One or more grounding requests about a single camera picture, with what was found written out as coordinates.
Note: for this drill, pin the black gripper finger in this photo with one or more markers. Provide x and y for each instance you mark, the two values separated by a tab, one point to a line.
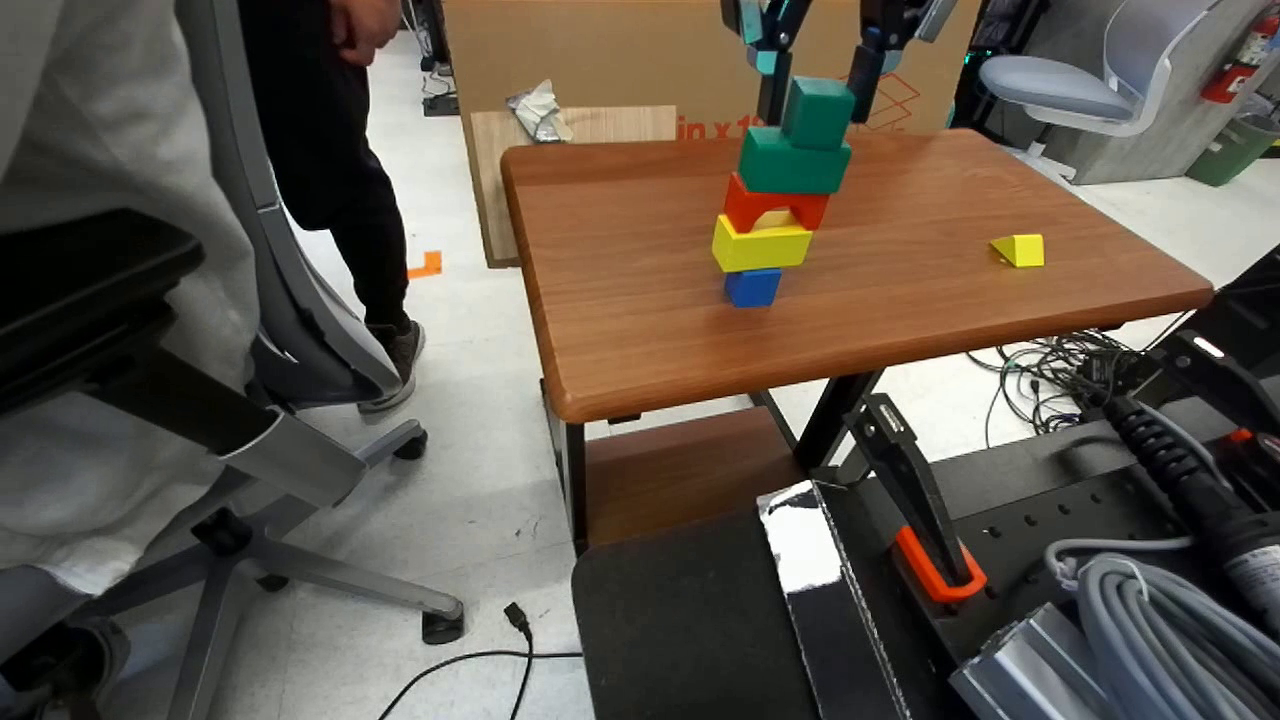
774	53
881	45

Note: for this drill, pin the small green cube block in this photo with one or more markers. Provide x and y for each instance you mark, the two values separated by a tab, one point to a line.
817	109

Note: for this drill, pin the large green block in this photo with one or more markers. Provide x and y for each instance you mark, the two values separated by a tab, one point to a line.
795	165

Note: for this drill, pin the red arch block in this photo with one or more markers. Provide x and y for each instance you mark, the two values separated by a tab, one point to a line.
743	204

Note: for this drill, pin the long yellow block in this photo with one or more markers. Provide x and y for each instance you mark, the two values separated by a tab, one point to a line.
760	251

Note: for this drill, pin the blue block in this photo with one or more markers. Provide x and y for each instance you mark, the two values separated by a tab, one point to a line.
755	291

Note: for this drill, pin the small yellow block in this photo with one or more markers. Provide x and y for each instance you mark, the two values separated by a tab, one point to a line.
1021	251

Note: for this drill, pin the cardboard box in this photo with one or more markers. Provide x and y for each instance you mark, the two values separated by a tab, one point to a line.
602	53

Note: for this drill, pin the light gray office chair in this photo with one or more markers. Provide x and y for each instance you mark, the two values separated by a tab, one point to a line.
1107	80

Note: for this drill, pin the crumpled clear plastic bag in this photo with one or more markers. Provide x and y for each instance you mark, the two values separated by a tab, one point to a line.
543	112

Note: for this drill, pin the green bin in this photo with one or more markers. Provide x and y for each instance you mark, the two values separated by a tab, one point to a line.
1227	156

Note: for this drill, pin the orange floor tape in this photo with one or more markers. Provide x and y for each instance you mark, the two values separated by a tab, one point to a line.
427	265

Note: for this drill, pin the wooden lower shelf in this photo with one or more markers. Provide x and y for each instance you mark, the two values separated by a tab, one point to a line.
680	471

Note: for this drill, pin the person in black clothes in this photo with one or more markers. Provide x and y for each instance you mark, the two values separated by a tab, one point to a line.
332	145

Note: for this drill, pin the orange black clamp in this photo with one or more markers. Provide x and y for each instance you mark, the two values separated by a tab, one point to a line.
922	514

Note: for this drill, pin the gray black office chair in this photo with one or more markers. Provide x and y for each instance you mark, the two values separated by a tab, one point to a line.
266	307

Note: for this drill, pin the black table frame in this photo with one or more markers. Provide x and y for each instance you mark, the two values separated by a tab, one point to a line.
833	413

